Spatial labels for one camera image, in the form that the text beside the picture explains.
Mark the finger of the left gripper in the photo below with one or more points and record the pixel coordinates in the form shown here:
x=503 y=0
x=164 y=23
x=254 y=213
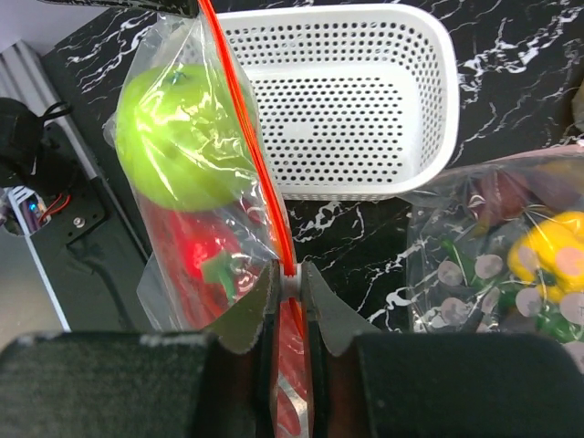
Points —
x=182 y=8

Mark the red fake chili peppers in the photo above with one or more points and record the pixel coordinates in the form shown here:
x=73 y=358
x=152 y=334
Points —
x=214 y=257

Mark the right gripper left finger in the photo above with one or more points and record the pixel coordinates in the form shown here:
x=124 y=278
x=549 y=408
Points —
x=217 y=382

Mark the green fake apple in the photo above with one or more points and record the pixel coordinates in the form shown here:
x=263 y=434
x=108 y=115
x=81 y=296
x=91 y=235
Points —
x=179 y=141

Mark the yellow fake bell pepper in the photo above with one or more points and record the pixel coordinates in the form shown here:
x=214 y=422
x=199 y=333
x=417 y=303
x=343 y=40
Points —
x=550 y=256

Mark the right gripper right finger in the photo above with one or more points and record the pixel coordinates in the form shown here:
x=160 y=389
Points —
x=365 y=382

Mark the clear red-zip bag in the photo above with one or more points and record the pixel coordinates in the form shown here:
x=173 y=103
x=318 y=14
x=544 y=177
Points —
x=175 y=41

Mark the dotted bag with yellow pepper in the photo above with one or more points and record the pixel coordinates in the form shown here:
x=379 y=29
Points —
x=463 y=225

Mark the white perforated plastic basket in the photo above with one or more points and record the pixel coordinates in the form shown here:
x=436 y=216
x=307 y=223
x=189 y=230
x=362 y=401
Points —
x=356 y=102

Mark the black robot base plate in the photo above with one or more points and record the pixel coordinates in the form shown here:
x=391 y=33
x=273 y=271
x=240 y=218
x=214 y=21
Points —
x=91 y=261

